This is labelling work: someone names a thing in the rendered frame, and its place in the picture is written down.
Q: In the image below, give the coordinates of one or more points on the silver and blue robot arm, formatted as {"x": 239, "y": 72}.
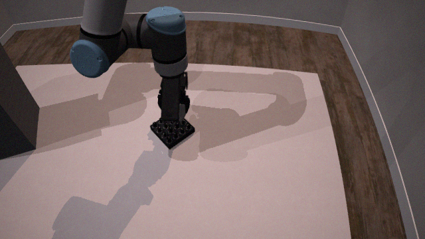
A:
{"x": 163, "y": 30}

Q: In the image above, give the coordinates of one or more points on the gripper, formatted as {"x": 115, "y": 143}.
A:
{"x": 184, "y": 100}

